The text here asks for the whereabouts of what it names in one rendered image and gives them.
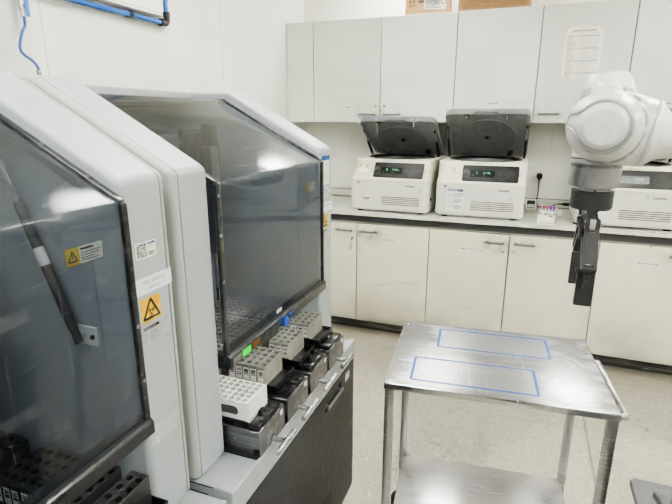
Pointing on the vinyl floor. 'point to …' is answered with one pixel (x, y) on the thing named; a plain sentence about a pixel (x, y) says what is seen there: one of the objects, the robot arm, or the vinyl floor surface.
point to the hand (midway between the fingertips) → (578, 288)
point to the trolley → (448, 338)
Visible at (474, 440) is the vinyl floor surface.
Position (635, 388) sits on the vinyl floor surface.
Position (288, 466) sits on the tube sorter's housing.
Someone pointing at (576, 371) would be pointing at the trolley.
